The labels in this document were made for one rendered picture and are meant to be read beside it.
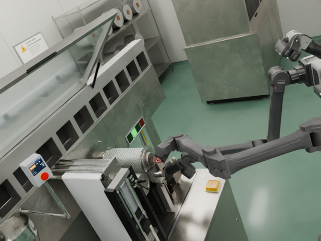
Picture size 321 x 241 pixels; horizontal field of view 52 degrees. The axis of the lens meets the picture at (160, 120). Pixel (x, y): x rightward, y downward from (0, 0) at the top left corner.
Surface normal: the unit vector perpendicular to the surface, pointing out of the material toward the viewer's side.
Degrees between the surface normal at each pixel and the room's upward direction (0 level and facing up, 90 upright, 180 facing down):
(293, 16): 90
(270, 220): 0
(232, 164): 75
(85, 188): 90
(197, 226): 0
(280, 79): 84
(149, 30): 90
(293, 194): 0
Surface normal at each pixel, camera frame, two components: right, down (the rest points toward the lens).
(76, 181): -0.40, 0.56
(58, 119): 0.85, -0.07
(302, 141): 0.05, 0.21
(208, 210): -0.34, -0.83
